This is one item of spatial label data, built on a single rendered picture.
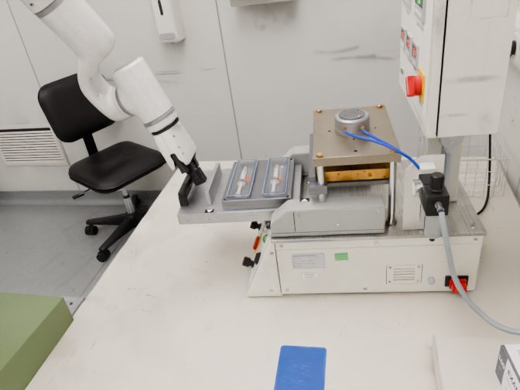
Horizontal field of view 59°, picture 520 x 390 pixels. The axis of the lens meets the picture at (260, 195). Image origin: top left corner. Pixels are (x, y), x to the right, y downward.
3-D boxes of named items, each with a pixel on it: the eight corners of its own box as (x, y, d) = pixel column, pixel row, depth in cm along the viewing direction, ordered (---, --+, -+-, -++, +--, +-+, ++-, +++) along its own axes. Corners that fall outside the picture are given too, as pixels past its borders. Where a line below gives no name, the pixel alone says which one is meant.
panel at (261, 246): (260, 222, 141) (279, 172, 131) (248, 291, 116) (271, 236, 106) (254, 220, 141) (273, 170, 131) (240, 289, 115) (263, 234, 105)
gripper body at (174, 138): (155, 119, 115) (179, 155, 120) (143, 136, 107) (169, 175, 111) (180, 107, 113) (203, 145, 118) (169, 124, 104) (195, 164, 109)
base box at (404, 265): (440, 212, 135) (446, 160, 126) (479, 305, 103) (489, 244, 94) (261, 220, 143) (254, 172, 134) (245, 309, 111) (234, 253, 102)
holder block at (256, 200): (295, 165, 124) (294, 157, 122) (292, 206, 107) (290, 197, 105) (235, 169, 126) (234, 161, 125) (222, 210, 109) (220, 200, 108)
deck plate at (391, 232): (446, 159, 126) (447, 156, 125) (487, 235, 97) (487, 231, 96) (280, 169, 133) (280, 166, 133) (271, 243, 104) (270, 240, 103)
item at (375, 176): (384, 143, 118) (384, 108, 113) (396, 187, 99) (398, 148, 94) (316, 148, 120) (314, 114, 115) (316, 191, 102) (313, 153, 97)
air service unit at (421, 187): (432, 211, 98) (436, 149, 90) (448, 254, 85) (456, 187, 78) (406, 212, 99) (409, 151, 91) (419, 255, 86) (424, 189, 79)
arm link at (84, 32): (3, 36, 90) (114, 133, 111) (59, -1, 83) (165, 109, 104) (19, 11, 95) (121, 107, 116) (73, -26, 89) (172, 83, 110)
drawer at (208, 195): (302, 176, 126) (300, 150, 122) (300, 222, 108) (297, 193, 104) (199, 182, 131) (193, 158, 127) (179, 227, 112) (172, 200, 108)
